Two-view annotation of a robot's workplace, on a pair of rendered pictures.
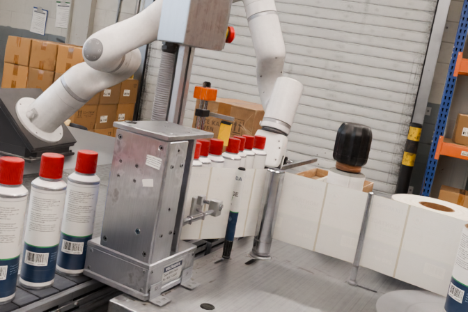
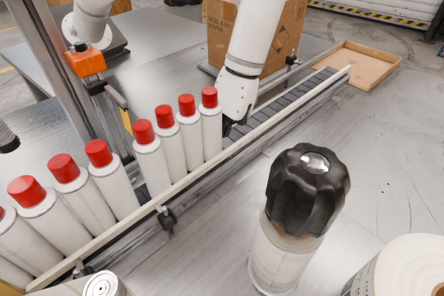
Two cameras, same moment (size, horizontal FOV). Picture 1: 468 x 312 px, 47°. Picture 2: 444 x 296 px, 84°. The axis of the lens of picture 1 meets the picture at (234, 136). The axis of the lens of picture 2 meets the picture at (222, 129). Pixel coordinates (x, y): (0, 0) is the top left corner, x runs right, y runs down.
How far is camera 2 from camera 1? 1.10 m
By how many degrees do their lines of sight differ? 40
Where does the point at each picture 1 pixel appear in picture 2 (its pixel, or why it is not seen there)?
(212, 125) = (221, 25)
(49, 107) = (78, 24)
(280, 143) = (243, 92)
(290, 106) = (258, 38)
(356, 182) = (300, 257)
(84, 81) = not seen: outside the picture
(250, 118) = not seen: hidden behind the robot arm
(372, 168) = not seen: outside the picture
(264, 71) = not seen: outside the picture
